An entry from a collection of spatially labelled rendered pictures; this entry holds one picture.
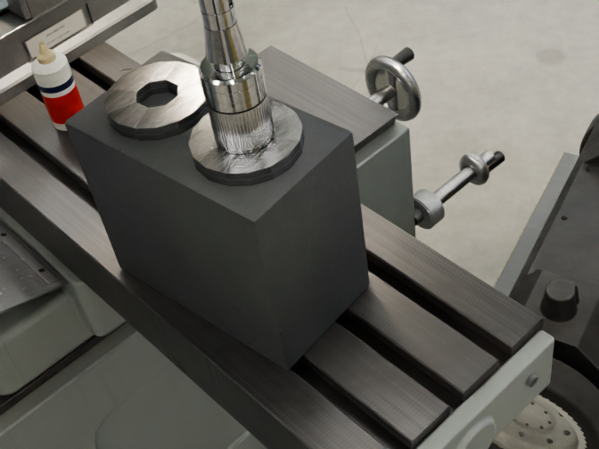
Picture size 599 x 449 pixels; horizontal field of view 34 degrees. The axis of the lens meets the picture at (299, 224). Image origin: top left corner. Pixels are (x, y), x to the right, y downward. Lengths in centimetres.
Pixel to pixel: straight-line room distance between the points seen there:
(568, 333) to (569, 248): 17
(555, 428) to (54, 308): 65
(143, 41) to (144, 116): 217
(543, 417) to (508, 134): 125
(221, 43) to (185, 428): 81
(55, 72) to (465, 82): 167
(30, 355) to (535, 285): 64
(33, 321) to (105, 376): 15
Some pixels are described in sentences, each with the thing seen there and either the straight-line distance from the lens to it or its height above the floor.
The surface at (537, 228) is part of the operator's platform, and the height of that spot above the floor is 40.
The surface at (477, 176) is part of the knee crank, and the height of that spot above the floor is 51.
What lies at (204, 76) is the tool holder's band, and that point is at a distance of 72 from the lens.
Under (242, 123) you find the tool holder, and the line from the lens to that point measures 73.
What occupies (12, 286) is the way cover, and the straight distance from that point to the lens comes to 109.
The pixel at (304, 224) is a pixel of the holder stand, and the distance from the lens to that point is 77.
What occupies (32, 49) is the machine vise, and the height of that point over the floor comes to 96.
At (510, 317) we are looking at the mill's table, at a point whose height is 93.
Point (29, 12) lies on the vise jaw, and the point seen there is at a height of 101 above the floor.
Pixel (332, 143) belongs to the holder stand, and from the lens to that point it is 76.
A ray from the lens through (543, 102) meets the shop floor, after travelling 256.
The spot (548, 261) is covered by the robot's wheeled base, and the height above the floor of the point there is 59.
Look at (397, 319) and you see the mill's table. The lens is 88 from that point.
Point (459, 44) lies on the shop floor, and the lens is 276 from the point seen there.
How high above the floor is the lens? 161
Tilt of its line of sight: 45 degrees down
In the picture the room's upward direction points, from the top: 10 degrees counter-clockwise
